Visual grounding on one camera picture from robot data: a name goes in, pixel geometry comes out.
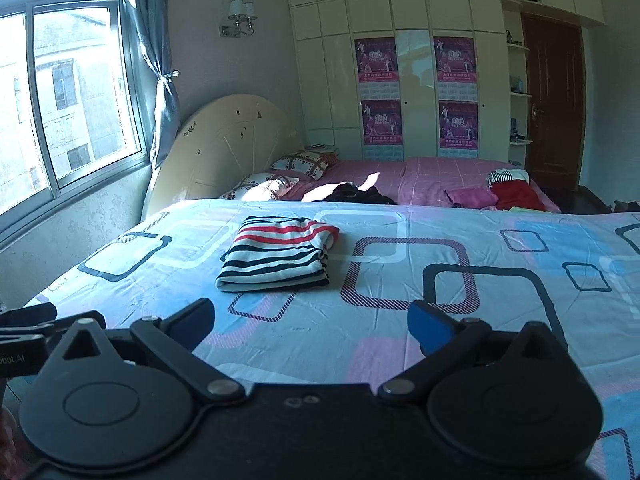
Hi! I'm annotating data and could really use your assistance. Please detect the black white patterned garment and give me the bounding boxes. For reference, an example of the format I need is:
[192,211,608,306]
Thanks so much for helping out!
[486,168,530,186]

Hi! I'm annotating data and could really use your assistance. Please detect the white blue patterned bed sheet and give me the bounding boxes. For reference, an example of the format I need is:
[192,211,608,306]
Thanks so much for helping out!
[37,200,639,479]

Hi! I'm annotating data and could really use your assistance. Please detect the upper right pink poster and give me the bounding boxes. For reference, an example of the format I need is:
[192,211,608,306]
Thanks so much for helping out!
[434,37,478,103]

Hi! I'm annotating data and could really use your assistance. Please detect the red folded garment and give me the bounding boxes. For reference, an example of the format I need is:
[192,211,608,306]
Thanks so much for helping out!
[490,180,546,211]

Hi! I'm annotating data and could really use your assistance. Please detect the dark brown wooden door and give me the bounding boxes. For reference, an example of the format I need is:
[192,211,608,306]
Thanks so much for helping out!
[522,14,586,191]

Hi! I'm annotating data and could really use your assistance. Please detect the cream wardrobe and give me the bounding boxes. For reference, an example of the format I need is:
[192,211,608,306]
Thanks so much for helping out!
[288,0,604,162]

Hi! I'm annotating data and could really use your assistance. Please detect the pink poster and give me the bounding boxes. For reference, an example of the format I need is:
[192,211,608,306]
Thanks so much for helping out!
[355,37,400,101]
[434,37,478,103]
[361,100,404,162]
[438,101,480,158]

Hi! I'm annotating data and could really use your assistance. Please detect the patterned pillow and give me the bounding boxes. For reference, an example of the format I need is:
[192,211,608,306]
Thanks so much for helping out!
[221,172,299,202]
[269,150,338,181]

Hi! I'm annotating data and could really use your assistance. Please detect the patterned pillow far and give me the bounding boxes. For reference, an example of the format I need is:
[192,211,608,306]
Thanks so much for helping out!
[269,150,338,181]

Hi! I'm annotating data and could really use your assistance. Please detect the wall lamp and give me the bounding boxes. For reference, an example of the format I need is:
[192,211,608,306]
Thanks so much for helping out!
[219,0,257,38]

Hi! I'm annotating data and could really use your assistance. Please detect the upper left pink poster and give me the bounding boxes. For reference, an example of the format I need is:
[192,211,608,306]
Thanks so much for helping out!
[355,37,400,101]

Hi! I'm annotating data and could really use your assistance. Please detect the magenta folded garment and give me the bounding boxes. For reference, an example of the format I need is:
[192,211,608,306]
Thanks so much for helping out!
[445,186,498,209]

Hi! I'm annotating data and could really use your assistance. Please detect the window with grey frame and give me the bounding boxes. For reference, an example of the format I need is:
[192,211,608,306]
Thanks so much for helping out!
[1,0,148,242]

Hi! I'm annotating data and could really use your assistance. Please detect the black clothes on pink bed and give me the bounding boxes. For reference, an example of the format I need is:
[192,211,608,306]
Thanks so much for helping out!
[323,182,396,206]

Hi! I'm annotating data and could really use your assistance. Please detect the lower right pink poster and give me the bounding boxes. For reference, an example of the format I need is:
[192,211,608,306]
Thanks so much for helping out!
[438,101,480,158]

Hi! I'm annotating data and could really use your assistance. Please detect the cream round headboard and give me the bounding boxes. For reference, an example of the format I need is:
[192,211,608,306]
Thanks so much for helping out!
[142,94,304,219]

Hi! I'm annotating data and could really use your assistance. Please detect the patterned pillow near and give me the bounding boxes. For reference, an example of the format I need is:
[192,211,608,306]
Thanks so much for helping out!
[221,172,299,202]

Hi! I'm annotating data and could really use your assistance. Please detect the red black white striped sweater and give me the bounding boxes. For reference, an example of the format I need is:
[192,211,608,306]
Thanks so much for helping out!
[216,216,340,292]

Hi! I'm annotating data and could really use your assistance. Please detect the lower left pink poster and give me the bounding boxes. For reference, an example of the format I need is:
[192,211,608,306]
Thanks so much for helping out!
[361,100,404,162]

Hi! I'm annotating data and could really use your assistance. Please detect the pink bed sheet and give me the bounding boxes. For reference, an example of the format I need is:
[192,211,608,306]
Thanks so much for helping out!
[284,156,561,214]

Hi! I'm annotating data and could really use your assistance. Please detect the blue grey curtain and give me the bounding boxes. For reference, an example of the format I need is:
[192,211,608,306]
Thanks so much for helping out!
[127,0,182,168]

